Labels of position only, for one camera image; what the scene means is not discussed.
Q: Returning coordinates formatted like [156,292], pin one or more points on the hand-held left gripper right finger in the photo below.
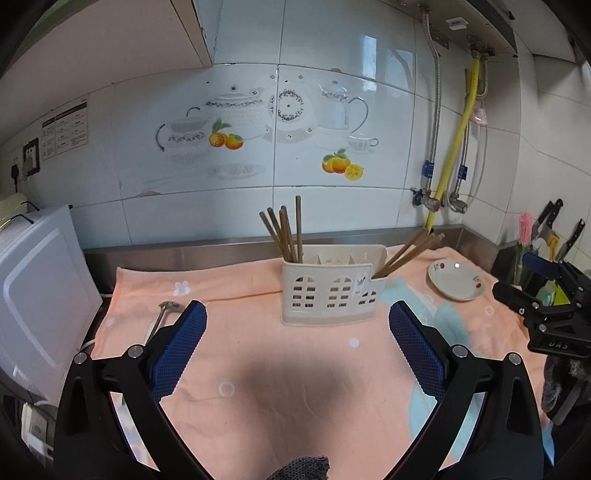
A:
[415,350]

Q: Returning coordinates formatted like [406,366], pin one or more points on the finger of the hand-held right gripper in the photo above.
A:
[508,293]
[540,264]

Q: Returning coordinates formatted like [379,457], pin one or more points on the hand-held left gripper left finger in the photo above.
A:
[178,350]

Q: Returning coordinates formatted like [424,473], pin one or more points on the beige plastic utensil holder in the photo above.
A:
[332,318]

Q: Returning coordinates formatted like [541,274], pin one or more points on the person's right hand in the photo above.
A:
[556,383]

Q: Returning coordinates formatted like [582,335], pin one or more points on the person's left hand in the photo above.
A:
[300,468]

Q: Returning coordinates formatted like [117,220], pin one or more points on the yellow kitchen tool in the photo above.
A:
[552,244]

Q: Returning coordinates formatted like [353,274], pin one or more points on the pale green plastic item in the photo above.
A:
[545,293]

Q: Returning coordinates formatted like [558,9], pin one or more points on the lime green plastic basket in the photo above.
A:
[561,295]

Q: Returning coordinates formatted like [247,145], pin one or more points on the pink bottle brush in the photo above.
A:
[525,228]

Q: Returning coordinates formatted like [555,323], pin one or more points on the metal slotted spoon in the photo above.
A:
[170,306]

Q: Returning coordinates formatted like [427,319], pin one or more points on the white floral plate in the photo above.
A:
[455,281]

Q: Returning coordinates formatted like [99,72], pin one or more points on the peach printed towel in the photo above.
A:
[258,350]

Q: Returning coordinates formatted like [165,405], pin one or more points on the white microwave oven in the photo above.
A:
[41,286]

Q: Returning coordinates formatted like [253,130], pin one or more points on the white power strip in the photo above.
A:
[34,427]

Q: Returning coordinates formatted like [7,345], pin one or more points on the white rounded appliance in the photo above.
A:
[11,205]

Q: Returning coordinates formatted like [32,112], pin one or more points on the black plug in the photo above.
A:
[15,173]

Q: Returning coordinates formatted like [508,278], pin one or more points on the grey water heater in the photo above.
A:
[485,18]

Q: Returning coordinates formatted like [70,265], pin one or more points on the wall socket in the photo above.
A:
[31,157]

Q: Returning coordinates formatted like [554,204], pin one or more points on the teapot and orange wall decal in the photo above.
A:
[231,110]

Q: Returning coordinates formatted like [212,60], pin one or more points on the black and white wall label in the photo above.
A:
[64,131]

